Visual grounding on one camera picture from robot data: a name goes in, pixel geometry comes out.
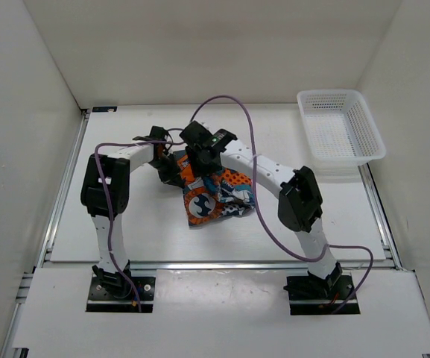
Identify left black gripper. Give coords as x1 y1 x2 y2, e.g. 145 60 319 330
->
148 152 183 188

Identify colourful patterned shorts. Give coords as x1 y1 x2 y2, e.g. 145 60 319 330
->
174 151 256 227

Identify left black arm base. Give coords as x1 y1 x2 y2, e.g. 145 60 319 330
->
86 265 156 314

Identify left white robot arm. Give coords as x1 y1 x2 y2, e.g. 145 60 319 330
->
80 126 184 298

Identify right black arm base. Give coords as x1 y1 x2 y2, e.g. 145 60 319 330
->
283 274 361 316

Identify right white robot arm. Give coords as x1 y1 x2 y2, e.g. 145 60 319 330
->
180 121 342 298

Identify white perforated plastic basket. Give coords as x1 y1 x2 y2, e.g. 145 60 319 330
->
297 89 386 168

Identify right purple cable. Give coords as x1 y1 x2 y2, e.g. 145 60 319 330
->
189 95 373 313

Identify purple cable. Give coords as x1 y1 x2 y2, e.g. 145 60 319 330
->
94 128 186 313
189 95 373 313

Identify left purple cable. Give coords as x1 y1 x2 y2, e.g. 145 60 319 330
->
94 128 186 313

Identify black corner bracket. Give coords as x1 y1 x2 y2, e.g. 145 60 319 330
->
91 106 118 113

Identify aluminium front rail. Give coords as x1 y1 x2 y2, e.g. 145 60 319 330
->
130 259 396 271

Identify aluminium rail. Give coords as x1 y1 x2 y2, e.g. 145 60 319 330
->
16 109 92 307
358 164 404 271
130 259 396 271

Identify aluminium right rail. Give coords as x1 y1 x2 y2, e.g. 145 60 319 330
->
358 164 404 271

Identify aluminium left rail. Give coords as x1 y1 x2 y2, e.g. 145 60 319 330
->
16 109 92 307

